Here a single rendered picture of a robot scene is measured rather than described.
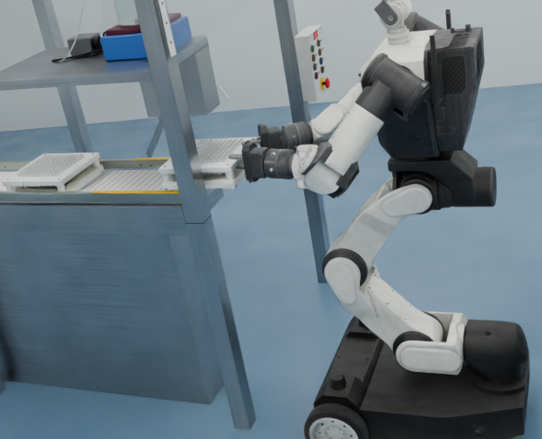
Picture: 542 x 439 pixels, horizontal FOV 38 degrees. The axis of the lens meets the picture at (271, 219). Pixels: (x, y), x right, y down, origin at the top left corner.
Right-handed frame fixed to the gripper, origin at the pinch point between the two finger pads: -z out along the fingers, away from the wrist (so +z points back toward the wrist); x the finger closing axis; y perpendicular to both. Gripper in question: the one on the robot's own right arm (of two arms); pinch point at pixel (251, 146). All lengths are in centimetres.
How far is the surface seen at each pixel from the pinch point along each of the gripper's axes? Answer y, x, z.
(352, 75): 308, 78, 126
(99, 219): 11, 18, -52
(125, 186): 19.5, 11.9, -41.8
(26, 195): 26, 10, -74
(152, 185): 15.3, 11.7, -32.9
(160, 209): -2.2, 13.3, -32.0
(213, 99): 14.7, -13.0, -7.8
